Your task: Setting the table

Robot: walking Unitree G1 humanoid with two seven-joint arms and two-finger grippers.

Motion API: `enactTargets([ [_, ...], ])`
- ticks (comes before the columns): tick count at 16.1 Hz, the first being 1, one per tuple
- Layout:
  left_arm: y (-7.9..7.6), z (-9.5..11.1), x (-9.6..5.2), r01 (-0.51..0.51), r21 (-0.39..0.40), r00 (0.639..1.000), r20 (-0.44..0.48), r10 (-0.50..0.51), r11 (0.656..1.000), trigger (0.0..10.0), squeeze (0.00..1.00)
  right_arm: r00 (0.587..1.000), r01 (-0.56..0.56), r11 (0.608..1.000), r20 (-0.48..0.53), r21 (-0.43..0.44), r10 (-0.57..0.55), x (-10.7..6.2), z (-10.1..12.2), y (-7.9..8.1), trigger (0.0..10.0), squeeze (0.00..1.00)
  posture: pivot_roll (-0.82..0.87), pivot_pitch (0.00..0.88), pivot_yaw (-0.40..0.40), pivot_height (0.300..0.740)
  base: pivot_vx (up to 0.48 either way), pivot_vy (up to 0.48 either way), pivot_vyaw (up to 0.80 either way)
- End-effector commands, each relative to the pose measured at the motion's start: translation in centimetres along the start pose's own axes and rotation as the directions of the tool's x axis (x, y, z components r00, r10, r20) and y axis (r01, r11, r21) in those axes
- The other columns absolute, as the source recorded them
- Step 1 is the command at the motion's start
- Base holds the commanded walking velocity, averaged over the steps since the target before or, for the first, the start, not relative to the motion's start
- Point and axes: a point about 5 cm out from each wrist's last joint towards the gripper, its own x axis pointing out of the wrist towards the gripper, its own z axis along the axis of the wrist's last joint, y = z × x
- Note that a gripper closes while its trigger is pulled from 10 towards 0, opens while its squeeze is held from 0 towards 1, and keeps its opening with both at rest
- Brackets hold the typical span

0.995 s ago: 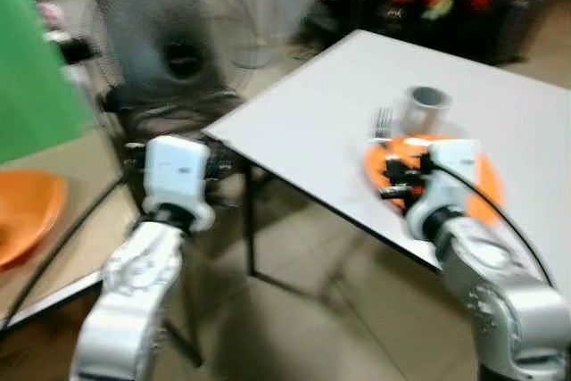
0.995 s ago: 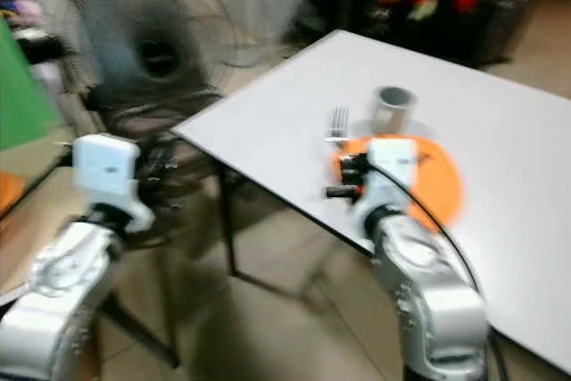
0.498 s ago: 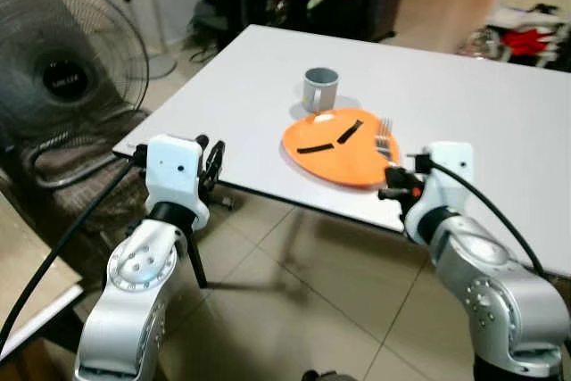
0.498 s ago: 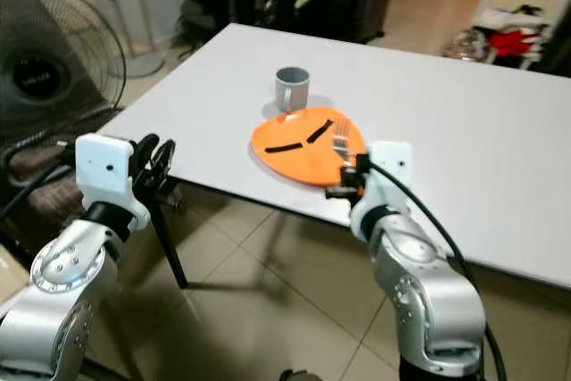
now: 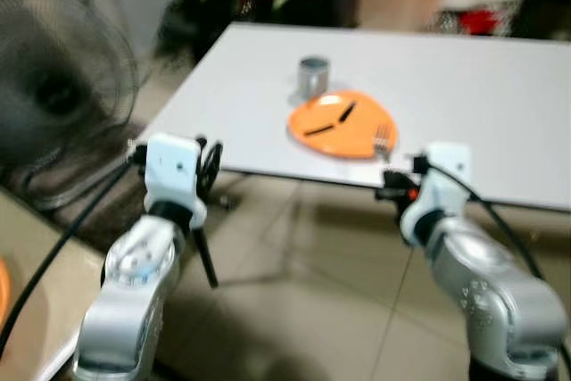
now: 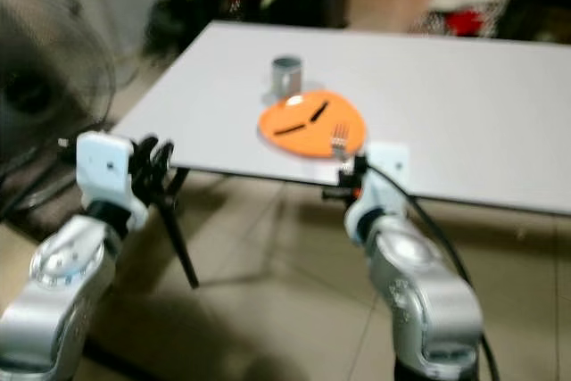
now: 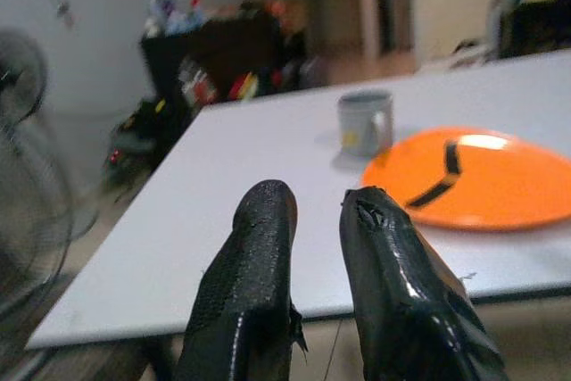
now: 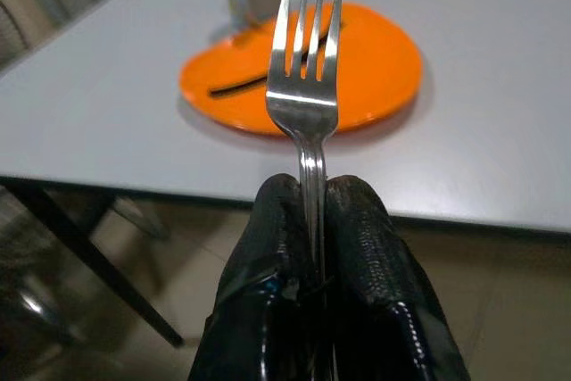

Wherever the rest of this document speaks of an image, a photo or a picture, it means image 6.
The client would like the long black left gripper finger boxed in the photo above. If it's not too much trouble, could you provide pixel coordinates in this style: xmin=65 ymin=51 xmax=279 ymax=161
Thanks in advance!
xmin=156 ymin=201 xmax=200 ymax=290

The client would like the silver metal fork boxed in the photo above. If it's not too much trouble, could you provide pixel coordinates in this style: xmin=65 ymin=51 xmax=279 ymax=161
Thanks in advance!
xmin=329 ymin=122 xmax=352 ymax=162

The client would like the orange plate with black marks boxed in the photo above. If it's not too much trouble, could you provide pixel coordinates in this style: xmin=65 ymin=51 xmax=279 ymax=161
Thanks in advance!
xmin=257 ymin=89 xmax=368 ymax=160

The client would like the grey metal cup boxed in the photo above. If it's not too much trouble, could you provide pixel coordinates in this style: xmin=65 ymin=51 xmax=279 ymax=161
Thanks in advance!
xmin=270 ymin=55 xmax=304 ymax=100

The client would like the black bag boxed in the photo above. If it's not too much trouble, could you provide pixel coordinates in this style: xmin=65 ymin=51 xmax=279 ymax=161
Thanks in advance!
xmin=143 ymin=0 xmax=208 ymax=54

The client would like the red box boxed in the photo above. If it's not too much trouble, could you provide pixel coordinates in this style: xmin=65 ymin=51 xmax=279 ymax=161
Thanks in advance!
xmin=444 ymin=9 xmax=488 ymax=37

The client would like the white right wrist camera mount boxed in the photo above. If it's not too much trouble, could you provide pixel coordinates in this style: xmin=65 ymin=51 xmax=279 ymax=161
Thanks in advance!
xmin=345 ymin=142 xmax=412 ymax=244

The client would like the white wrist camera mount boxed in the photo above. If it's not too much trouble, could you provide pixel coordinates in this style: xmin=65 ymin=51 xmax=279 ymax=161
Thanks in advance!
xmin=76 ymin=131 xmax=149 ymax=231
xmin=345 ymin=142 xmax=412 ymax=244

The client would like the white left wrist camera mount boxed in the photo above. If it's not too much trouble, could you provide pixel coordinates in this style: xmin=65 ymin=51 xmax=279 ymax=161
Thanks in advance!
xmin=76 ymin=131 xmax=149 ymax=231

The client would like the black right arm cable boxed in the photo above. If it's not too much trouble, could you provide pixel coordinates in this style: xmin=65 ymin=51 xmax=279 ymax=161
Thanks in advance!
xmin=360 ymin=163 xmax=501 ymax=381

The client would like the grey wire cage fan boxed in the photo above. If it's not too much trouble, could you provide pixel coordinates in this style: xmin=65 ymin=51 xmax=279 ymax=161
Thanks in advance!
xmin=0 ymin=0 xmax=119 ymax=177

